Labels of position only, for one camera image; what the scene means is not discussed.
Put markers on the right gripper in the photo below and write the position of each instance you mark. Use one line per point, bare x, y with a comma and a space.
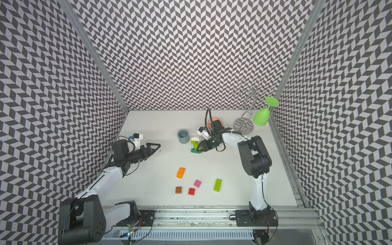
206, 147

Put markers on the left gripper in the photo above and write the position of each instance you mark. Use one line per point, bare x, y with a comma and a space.
150, 151

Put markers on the dark green long lego brick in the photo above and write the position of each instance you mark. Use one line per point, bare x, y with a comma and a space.
193, 150

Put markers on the lime long lego brick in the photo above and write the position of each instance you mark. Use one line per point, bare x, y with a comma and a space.
217, 185

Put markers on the pink square lego brick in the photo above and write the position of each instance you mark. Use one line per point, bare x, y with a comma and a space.
197, 183

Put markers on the lime square lego brick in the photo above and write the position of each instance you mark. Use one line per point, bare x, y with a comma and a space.
195, 143

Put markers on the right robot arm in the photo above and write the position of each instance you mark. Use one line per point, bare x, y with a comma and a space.
254, 156

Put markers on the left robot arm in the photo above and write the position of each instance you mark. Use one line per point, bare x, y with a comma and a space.
82, 219

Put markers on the orange long lego brick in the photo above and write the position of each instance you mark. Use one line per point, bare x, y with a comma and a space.
181, 172

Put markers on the brown square lego brick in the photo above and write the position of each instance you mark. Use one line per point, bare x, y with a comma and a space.
178, 190

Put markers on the red square lego brick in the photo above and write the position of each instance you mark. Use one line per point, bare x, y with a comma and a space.
191, 191

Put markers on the orange patterned small bowl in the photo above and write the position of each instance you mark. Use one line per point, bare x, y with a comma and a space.
209, 123

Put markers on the teal ceramic cup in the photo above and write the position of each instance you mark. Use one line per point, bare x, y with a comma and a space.
183, 136

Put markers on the green plastic wine glass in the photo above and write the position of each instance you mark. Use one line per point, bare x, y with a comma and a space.
262, 116

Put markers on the chrome glass holder stand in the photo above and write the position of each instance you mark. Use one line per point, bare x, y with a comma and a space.
251, 93

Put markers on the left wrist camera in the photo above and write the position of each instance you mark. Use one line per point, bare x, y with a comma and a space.
136, 139

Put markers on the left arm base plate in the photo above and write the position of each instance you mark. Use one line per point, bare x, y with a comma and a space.
142, 218

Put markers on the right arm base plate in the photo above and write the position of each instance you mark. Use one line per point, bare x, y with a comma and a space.
248, 218

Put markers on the aluminium front rail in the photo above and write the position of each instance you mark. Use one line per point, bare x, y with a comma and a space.
221, 217

